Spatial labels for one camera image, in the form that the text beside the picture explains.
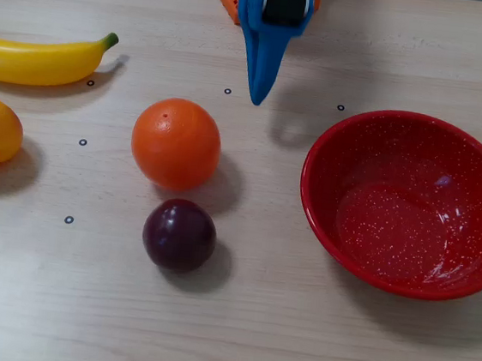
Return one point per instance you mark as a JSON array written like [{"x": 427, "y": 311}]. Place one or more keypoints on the yellow toy banana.
[{"x": 42, "y": 62}]

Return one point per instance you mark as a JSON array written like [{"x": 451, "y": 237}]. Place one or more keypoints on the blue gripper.
[{"x": 283, "y": 5}]

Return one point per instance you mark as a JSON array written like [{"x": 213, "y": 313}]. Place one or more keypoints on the dark purple toy plum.
[{"x": 179, "y": 234}]

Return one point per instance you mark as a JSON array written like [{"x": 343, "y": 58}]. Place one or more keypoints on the orange toy fruit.
[{"x": 176, "y": 143}]

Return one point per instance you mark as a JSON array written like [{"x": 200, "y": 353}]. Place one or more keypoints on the red speckled bowl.
[{"x": 406, "y": 206}]

